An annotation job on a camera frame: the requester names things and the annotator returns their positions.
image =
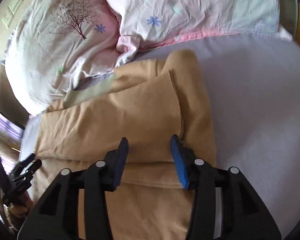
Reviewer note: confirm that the floral pillow with tree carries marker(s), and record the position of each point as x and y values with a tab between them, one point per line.
55	45

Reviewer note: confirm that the person's left hand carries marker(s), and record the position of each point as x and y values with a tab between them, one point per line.
21	211

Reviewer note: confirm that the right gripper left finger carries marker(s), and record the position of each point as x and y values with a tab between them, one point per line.
107	173

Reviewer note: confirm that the purple curtain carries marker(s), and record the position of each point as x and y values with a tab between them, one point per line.
11	133

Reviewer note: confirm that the wooden frosted glass headboard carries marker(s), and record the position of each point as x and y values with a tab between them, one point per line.
290	18

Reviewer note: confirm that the floral pillow with stars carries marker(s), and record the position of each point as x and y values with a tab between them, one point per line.
151	24

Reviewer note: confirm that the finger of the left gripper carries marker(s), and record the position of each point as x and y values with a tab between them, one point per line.
28	172
24	163

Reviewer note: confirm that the wall switch panel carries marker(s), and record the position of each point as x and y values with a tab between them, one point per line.
9	14

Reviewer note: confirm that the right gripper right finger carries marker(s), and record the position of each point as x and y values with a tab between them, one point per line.
189	168

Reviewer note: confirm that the lavender bed sheet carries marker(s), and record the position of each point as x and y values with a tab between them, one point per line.
253	85

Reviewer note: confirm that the tan fleece garment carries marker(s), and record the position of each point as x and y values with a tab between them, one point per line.
145	102

